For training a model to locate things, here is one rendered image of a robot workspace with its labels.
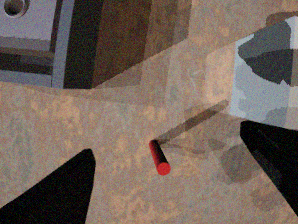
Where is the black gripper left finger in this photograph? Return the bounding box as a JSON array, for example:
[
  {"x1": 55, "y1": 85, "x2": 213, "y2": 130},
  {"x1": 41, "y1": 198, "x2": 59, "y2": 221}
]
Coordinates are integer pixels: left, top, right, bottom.
[{"x1": 0, "y1": 148, "x2": 96, "y2": 224}]

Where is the red peg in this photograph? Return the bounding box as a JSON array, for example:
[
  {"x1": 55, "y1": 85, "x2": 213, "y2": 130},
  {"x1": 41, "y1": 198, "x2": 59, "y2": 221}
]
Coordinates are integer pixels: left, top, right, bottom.
[{"x1": 149, "y1": 140, "x2": 172, "y2": 176}]

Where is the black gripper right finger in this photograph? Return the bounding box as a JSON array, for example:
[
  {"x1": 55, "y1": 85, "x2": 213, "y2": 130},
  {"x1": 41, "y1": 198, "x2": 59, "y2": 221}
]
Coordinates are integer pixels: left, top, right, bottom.
[{"x1": 239, "y1": 120, "x2": 298, "y2": 216}]

